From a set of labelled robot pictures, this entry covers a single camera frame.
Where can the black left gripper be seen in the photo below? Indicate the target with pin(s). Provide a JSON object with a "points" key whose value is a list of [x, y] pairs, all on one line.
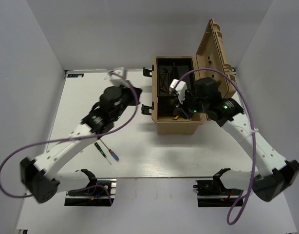
{"points": [[128, 90]]}

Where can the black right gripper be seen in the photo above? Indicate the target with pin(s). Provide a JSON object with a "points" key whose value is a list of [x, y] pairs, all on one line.
{"points": [[180, 109]]}

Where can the brown hex key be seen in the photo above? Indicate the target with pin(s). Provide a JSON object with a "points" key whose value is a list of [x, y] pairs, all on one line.
{"points": [[165, 78]]}

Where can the tan plastic toolbox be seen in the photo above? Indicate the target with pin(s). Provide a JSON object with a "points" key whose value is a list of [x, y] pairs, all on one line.
{"points": [[210, 61]]}

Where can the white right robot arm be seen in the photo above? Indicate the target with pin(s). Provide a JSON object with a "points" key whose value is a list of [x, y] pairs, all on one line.
{"points": [[275, 173]]}

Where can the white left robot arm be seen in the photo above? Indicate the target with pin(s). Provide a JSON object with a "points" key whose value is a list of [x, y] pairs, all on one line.
{"points": [[41, 176]]}

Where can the black toolbox inner tray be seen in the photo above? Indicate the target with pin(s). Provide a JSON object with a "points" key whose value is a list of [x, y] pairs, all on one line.
{"points": [[168, 69]]}

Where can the black green precision screwdriver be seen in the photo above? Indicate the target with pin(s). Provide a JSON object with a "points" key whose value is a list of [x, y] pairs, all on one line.
{"points": [[101, 151]]}

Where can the dark blue table label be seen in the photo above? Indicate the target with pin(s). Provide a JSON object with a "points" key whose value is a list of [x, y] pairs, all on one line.
{"points": [[81, 75]]}

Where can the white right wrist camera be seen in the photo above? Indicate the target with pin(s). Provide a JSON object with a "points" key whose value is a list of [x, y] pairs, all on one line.
{"points": [[179, 88]]}

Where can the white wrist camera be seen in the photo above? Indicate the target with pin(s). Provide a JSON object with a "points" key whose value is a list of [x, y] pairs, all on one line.
{"points": [[179, 88], [117, 77]]}

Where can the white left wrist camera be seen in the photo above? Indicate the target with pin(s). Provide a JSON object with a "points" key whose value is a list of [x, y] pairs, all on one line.
{"points": [[117, 77]]}

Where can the red blue handled screwdriver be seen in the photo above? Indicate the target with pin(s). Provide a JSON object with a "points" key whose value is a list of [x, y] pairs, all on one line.
{"points": [[112, 153]]}

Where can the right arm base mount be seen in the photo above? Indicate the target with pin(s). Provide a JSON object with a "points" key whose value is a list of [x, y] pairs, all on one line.
{"points": [[211, 196]]}

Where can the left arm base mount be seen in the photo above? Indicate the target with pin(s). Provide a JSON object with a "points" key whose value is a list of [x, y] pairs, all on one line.
{"points": [[102, 196]]}

